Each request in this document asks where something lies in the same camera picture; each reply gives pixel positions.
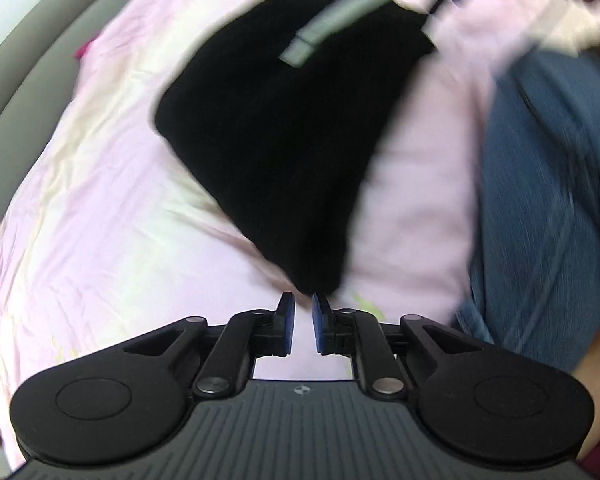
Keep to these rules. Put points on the magenta pillow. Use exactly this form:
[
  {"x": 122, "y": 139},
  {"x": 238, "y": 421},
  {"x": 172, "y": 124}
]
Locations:
[{"x": 82, "y": 51}]

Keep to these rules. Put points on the blue jeans leg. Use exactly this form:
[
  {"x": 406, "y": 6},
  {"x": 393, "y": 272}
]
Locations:
[{"x": 535, "y": 275}]

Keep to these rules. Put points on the black pants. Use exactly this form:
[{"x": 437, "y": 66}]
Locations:
[{"x": 278, "y": 114}]

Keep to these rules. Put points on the pink floral duvet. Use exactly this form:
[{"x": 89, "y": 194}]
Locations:
[{"x": 109, "y": 236}]

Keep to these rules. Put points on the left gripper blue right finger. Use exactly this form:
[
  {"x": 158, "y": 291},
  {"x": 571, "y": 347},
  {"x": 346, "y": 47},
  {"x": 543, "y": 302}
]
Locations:
[{"x": 358, "y": 336}]

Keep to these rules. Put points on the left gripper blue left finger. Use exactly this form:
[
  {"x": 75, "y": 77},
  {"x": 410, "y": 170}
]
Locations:
[{"x": 246, "y": 337}]

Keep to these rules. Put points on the grey padded headboard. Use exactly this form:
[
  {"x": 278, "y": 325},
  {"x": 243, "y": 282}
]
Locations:
[{"x": 37, "y": 73}]

